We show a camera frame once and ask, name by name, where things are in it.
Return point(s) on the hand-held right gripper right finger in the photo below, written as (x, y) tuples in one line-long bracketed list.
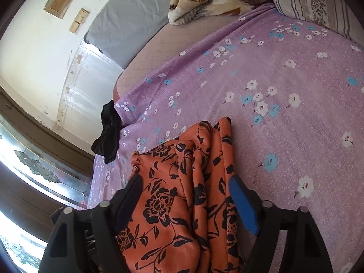
[(243, 202)]

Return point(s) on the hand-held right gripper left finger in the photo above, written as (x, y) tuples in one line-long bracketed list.
[(129, 196)]

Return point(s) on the orange black floral blouse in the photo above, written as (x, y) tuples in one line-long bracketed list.
[(176, 204)]

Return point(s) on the black crumpled cloth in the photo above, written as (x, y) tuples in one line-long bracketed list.
[(109, 136)]

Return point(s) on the purple floral bedsheet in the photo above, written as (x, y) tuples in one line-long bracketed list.
[(270, 133)]

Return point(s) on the stained glass door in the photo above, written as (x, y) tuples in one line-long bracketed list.
[(34, 170)]

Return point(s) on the pink quilted mattress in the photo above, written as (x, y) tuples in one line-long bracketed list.
[(159, 54)]

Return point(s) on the grey pillow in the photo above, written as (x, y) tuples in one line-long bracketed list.
[(128, 20)]

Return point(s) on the striped floral cushion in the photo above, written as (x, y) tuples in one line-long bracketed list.
[(310, 0)]

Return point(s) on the beige light switch panel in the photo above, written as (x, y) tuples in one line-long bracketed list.
[(79, 21)]

